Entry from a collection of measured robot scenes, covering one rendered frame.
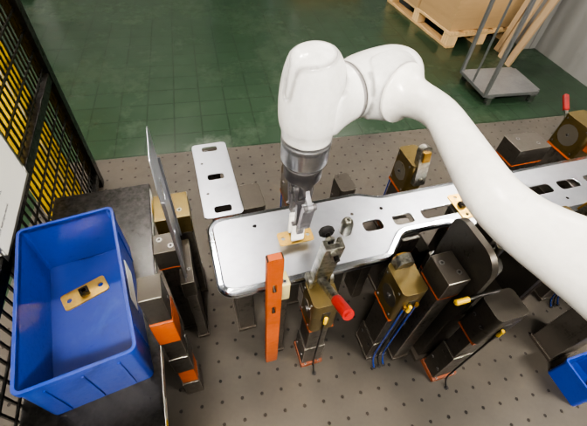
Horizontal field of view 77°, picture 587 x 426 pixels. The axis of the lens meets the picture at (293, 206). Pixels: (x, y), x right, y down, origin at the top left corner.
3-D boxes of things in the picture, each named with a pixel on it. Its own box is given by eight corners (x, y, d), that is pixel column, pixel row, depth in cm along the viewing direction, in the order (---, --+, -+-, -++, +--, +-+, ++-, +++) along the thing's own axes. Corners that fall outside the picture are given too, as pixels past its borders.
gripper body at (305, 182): (330, 171, 67) (324, 204, 74) (315, 142, 72) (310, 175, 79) (291, 178, 65) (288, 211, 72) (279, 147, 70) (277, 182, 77)
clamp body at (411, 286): (373, 327, 107) (411, 257, 79) (390, 365, 100) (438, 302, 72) (352, 333, 106) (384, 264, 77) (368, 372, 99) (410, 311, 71)
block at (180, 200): (204, 269, 116) (186, 190, 89) (208, 291, 111) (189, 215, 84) (178, 274, 114) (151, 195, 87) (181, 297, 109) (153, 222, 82)
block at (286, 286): (279, 338, 103) (286, 269, 76) (283, 350, 101) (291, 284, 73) (268, 341, 102) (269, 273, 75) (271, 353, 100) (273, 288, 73)
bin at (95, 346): (130, 243, 82) (112, 205, 72) (156, 376, 64) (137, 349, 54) (47, 267, 77) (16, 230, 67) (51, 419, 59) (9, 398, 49)
